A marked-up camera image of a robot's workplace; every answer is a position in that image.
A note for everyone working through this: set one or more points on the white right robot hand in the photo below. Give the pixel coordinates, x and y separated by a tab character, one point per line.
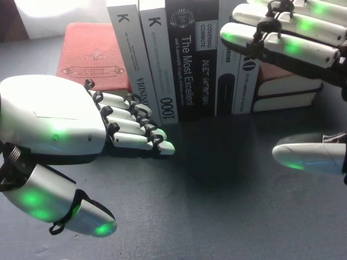
298	40

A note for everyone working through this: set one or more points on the grey table cloth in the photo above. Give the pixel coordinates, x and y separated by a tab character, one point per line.
203	203

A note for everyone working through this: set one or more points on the black book Covering Commute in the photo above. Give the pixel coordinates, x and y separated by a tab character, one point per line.
207	81

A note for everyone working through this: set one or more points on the black book The Most Excellent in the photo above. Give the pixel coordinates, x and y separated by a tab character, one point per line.
184	67

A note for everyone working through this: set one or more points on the white book with black lettering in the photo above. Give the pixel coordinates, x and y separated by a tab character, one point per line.
248	81

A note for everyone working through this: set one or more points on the white book K 1000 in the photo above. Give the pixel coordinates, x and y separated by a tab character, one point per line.
160	54

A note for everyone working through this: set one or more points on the white book with K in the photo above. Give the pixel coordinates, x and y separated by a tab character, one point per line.
127	48

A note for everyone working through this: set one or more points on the red book with gold ornament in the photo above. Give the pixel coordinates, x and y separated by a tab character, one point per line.
89	48

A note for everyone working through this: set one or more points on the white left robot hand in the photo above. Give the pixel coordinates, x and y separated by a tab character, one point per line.
46	108

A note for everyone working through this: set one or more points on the white book with black oval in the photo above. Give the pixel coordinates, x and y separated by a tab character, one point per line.
225	65

